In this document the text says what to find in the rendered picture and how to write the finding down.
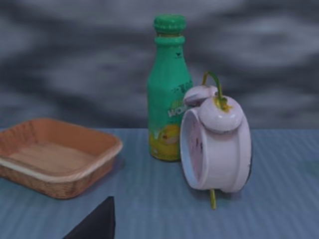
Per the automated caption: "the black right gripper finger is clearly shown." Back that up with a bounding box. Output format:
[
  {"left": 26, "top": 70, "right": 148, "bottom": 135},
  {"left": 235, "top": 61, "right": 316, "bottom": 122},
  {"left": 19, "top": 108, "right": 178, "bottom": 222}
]
[{"left": 62, "top": 196, "right": 116, "bottom": 239}]

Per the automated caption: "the brown woven tray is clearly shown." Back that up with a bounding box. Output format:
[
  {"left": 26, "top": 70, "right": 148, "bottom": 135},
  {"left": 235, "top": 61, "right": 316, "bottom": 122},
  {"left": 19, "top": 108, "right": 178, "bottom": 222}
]
[{"left": 0, "top": 118, "right": 124, "bottom": 200}]

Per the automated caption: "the pink twin-bell alarm clock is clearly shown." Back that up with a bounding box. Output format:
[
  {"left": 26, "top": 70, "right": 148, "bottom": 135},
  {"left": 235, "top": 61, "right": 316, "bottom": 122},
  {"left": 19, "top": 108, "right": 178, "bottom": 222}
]
[{"left": 179, "top": 71, "right": 253, "bottom": 210}]

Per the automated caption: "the green drink bottle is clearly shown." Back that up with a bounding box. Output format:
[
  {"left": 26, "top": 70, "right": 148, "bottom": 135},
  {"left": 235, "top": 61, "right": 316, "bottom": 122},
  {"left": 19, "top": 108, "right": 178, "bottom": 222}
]
[{"left": 147, "top": 14, "right": 194, "bottom": 162}]

